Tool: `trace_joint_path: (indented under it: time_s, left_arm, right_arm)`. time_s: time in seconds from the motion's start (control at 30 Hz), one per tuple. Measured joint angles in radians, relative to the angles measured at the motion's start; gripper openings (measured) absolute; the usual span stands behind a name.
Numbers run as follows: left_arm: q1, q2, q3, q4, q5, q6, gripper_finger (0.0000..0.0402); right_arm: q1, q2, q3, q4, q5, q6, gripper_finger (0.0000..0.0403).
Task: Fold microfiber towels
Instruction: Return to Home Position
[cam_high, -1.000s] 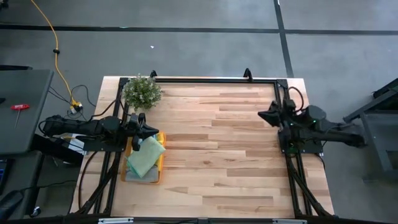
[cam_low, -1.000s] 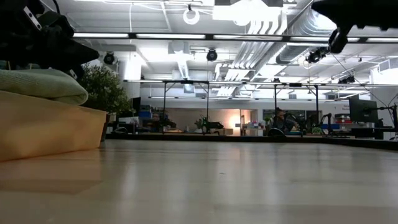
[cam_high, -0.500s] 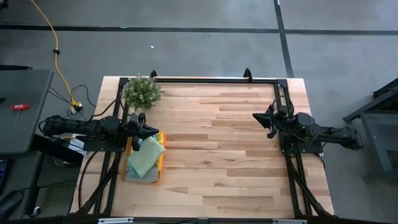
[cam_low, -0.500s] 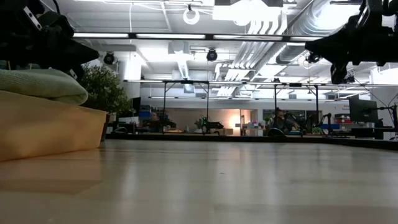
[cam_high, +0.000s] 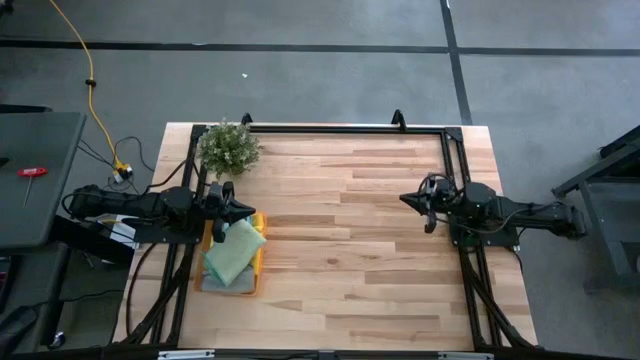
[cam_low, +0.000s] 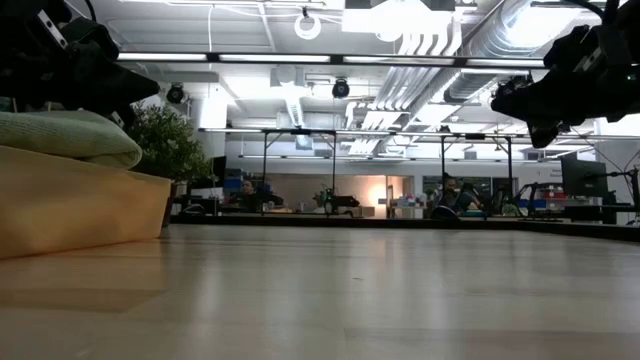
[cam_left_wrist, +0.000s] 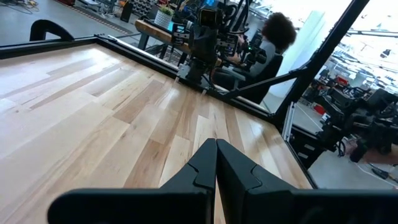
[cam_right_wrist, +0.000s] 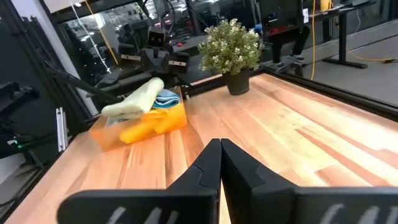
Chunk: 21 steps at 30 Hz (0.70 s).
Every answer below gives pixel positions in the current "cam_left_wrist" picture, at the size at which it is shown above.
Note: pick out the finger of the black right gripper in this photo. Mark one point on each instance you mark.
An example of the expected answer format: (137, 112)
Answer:
(227, 45)
(178, 34)

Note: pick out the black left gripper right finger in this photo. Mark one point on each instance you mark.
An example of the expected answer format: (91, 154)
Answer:
(280, 205)

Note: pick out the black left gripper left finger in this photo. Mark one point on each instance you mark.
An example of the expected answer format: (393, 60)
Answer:
(140, 205)

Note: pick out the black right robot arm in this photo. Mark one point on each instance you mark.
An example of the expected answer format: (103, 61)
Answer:
(199, 70)

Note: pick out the white potted background plant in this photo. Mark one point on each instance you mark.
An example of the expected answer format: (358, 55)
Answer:
(163, 18)

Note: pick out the wooden background table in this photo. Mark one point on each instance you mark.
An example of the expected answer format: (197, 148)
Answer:
(155, 32)

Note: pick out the black office chair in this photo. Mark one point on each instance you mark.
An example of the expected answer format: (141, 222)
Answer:
(267, 77)

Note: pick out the person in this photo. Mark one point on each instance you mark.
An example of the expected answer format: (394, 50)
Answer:
(280, 31)

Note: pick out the black floor box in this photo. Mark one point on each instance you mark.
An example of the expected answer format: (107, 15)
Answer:
(126, 12)

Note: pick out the black background robot station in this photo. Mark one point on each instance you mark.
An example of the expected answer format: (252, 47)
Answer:
(373, 118)

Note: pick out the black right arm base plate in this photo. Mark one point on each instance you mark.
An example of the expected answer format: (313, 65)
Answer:
(183, 73)

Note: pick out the black aluminium table frame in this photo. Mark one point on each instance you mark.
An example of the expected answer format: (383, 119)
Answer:
(140, 56)

